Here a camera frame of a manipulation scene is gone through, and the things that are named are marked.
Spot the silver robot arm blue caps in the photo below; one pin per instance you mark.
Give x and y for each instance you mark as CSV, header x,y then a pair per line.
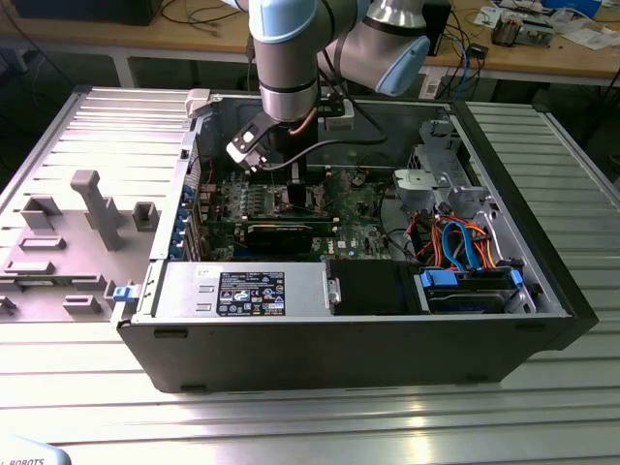
x,y
286,63

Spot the white paper sheet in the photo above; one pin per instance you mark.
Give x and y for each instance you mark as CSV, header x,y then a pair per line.
x,y
588,39
486,17

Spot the small black adapter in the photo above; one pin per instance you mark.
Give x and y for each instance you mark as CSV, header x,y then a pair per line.
x,y
477,51

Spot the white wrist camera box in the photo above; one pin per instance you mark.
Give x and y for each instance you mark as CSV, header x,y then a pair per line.
x,y
339,123
244,145

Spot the black plastic shroud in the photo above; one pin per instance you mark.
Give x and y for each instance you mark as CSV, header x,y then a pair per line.
x,y
368,286

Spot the black PC case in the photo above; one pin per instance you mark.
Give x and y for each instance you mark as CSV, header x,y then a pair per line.
x,y
339,349

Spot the grey parts rack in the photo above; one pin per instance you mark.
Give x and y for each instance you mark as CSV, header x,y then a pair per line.
x,y
102,213

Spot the blue box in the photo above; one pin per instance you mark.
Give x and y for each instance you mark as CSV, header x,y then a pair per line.
x,y
571,6

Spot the hard disk in blue carrier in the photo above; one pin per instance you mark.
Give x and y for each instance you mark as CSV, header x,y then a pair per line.
x,y
438,280

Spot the black equipment box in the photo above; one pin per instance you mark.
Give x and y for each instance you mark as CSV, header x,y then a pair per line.
x,y
97,12

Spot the RAM slot white clips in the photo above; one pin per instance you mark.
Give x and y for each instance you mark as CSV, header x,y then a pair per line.
x,y
317,167
317,176

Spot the CPU socket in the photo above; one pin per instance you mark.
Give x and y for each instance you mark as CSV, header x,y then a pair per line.
x,y
279,198

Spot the silver coin battery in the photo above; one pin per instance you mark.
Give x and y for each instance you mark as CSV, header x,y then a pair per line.
x,y
357,180

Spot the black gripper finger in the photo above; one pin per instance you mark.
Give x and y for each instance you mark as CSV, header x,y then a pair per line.
x,y
296,194

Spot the printed code sheet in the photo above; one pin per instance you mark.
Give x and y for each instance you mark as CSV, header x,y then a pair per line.
x,y
432,89

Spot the silver drive bracket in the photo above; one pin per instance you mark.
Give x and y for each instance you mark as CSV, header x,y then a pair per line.
x,y
416,186

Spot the green motherboard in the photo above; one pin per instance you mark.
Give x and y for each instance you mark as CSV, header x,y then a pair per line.
x,y
358,227

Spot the RAM slot black clips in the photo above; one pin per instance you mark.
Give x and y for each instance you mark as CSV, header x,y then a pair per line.
x,y
317,172
317,181

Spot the wooden desk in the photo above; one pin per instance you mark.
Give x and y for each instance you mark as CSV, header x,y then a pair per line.
x,y
184,41

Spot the silver hardware box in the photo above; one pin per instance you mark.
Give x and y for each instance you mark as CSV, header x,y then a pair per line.
x,y
535,34

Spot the CPU cooler heatsink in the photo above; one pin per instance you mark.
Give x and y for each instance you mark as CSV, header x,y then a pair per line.
x,y
506,31

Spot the silver power supply unit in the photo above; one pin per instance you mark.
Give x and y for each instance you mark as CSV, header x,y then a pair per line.
x,y
184,290

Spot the blue plastic latch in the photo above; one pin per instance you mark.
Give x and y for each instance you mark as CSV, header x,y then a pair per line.
x,y
123,294

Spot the black graphics card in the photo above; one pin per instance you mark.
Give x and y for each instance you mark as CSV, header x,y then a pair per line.
x,y
278,239

